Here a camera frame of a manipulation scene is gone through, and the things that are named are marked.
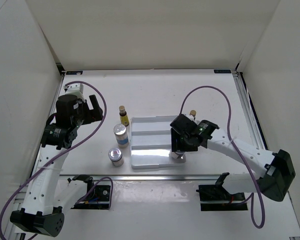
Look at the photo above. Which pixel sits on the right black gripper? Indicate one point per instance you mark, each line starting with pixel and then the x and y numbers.
pixel 175 137

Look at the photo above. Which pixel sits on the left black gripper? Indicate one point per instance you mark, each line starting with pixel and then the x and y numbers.
pixel 96 115

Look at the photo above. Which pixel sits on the short white-lid spice jar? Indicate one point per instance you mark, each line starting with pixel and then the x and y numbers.
pixel 116 157
pixel 176 155

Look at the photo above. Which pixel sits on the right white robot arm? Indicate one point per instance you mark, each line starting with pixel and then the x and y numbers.
pixel 274 170

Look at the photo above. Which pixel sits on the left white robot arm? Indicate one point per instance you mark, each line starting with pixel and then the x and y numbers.
pixel 43 213

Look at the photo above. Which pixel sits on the white tiered organizer tray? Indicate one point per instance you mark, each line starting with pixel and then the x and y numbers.
pixel 151 144

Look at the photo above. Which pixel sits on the left small yellow-label bottle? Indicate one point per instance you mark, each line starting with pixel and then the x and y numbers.
pixel 123 116

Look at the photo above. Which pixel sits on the small yellow-label bottle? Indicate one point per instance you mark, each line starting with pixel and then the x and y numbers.
pixel 123 116
pixel 193 114

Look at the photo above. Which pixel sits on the right small yellow-label bottle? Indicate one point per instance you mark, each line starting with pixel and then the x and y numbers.
pixel 193 114

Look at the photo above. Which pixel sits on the left tall silver-lid jar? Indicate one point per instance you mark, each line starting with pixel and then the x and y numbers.
pixel 121 135

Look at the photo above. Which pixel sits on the left blue corner label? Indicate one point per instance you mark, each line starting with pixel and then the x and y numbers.
pixel 79 72

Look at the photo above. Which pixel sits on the blue corner label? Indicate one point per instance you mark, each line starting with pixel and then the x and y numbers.
pixel 222 71
pixel 79 72

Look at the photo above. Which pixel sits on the right blue corner label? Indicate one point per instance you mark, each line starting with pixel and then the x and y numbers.
pixel 222 71

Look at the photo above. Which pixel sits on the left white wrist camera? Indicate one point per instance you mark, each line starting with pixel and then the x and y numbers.
pixel 76 89

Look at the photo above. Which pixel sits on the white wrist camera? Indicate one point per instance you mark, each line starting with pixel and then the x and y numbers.
pixel 76 89
pixel 192 118

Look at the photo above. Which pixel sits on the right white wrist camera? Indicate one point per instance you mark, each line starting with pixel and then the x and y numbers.
pixel 192 118

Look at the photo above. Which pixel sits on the aluminium front rail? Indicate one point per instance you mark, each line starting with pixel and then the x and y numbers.
pixel 140 177

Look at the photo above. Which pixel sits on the aluminium rail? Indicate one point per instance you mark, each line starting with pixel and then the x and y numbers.
pixel 253 123
pixel 140 177

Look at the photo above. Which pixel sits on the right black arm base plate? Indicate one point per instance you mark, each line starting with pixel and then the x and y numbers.
pixel 216 199

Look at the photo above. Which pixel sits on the aluminium right rail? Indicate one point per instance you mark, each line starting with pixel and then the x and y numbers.
pixel 253 123

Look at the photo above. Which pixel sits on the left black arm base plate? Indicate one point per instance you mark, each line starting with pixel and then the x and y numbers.
pixel 99 198

